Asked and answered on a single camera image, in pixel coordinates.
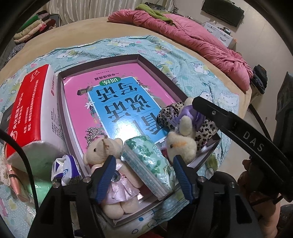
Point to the person's right forearm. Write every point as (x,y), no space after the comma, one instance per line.
(270,217)

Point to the small blue and white packet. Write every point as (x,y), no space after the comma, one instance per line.
(66,169)

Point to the pink and blue book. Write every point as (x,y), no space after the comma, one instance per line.
(77,91)

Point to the green patterned tissue packet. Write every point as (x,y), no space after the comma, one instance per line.
(146,160)

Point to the cream plush with purple dress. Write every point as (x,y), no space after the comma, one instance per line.
(183,144)

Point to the white drawer cabinet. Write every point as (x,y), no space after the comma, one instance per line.
(219,34)

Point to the red and white tissue box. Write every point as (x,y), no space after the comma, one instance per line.
(32,103)

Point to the dark shallow box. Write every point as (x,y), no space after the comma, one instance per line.
(160,68)

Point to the stack of folded clothes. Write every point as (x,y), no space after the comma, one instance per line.
(34,27)

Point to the cream bear plush pink dress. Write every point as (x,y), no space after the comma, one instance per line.
(100,148)

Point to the person's right hand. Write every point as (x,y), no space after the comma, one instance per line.
(243,183)

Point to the pink quilt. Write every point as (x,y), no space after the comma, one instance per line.
(206,45)

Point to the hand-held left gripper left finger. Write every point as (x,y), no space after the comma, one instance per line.
(105,180)

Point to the green egg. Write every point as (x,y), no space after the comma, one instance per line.
(39,187)

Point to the leopard print scrunchie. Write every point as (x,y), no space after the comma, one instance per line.
(208,130)

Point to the black wall television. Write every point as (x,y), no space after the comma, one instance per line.
(222,11)

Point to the white curtains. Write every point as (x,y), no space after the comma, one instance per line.
(91,8)

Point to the bed with tan sheet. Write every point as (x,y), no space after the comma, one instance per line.
(91,29)

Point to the green cloth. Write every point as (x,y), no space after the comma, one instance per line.
(155,12)

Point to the teal cartoon printed blanket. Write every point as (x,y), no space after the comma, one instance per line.
(194,73)

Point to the dark blue cloth bundle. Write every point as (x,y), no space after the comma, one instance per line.
(259,77)

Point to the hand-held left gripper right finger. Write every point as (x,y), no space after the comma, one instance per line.
(183,180)

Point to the floral patterned cloth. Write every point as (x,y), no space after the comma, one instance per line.
(16,49)

